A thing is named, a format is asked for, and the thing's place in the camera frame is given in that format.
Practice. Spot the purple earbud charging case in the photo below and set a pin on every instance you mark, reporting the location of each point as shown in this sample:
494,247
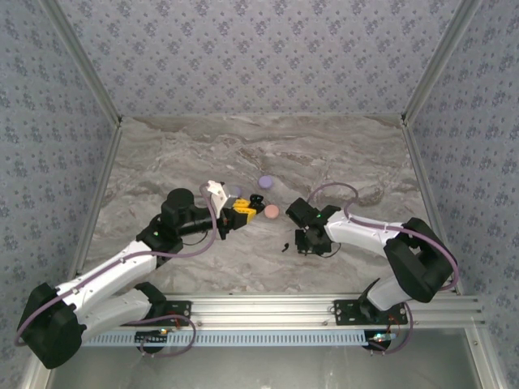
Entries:
266,182

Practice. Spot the black earbud charging case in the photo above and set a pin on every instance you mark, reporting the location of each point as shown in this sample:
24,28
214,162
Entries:
256,199

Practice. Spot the aluminium side rail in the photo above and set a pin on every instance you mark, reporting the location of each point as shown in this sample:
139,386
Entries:
423,182
103,182

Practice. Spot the aluminium lower frame beam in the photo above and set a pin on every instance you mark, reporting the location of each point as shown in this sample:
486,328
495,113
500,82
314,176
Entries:
36,379
482,364

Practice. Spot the aluminium base rail extrusion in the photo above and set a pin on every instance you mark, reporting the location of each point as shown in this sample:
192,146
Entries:
263,310

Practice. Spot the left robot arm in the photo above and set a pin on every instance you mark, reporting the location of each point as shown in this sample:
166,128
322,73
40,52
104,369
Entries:
109,275

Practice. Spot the aluminium corner post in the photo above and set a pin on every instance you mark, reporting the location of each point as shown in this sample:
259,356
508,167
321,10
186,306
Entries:
83,61
440,61

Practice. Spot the small black controller board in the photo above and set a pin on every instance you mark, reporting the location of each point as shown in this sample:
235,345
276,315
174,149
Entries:
152,337
379,338

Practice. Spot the pink earbud charging case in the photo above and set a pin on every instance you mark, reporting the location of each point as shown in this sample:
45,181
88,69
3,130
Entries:
271,212

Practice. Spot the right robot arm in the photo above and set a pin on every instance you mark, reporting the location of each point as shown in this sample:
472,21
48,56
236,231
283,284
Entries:
365,227

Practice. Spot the grey metal panel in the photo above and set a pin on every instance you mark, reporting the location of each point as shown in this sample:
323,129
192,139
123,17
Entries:
263,368

